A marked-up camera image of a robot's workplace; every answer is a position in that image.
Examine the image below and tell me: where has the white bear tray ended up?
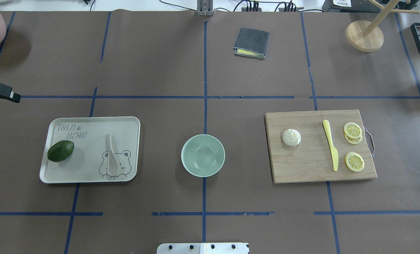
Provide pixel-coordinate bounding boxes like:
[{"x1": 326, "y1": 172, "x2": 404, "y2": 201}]
[{"x1": 39, "y1": 116, "x2": 140, "y2": 183}]

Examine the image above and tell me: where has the lemon slice lower front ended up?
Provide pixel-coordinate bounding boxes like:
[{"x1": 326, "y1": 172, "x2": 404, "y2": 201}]
[{"x1": 344, "y1": 152, "x2": 365, "y2": 172}]

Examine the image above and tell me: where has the white ceramic spoon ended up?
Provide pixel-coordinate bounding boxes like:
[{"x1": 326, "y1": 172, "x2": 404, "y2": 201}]
[{"x1": 106, "y1": 133, "x2": 119, "y2": 177}]

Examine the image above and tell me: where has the lemon slice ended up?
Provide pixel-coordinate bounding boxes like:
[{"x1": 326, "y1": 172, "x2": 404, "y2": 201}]
[
  {"x1": 344, "y1": 152, "x2": 365, "y2": 172},
  {"x1": 343, "y1": 122, "x2": 362, "y2": 139}
]

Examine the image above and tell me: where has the yellow sponge under cloth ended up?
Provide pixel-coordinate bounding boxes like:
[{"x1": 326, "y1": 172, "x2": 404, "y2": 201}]
[{"x1": 234, "y1": 49, "x2": 265, "y2": 60}]

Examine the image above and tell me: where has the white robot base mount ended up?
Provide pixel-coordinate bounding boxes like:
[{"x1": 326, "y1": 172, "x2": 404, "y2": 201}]
[{"x1": 156, "y1": 242, "x2": 250, "y2": 254}]

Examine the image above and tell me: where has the bamboo cutting board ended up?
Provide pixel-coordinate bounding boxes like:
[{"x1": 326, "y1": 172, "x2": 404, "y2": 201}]
[{"x1": 265, "y1": 109, "x2": 377, "y2": 183}]

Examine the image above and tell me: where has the lemon slice upper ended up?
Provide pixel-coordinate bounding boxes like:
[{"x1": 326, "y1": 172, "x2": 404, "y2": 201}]
[{"x1": 343, "y1": 122, "x2": 362, "y2": 139}]

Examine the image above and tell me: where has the wooden round stand base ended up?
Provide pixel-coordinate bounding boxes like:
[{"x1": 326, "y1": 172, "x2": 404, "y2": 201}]
[{"x1": 345, "y1": 0, "x2": 420, "y2": 53}]

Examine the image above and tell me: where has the green avocado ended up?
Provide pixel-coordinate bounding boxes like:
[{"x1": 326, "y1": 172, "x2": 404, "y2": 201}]
[{"x1": 47, "y1": 140, "x2": 74, "y2": 162}]

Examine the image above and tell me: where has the lemon slice partly hidden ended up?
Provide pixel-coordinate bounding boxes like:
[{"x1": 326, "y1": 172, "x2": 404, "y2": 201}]
[{"x1": 344, "y1": 135, "x2": 363, "y2": 145}]

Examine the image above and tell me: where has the metal camera post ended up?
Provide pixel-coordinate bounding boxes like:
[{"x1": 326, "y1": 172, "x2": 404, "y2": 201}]
[{"x1": 197, "y1": 0, "x2": 214, "y2": 16}]

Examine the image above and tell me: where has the yellow plastic knife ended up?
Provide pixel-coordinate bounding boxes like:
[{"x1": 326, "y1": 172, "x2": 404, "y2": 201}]
[{"x1": 322, "y1": 119, "x2": 339, "y2": 172}]

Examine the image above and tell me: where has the light green bowl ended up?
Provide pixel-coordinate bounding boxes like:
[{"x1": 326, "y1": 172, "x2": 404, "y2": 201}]
[{"x1": 181, "y1": 134, "x2": 226, "y2": 177}]

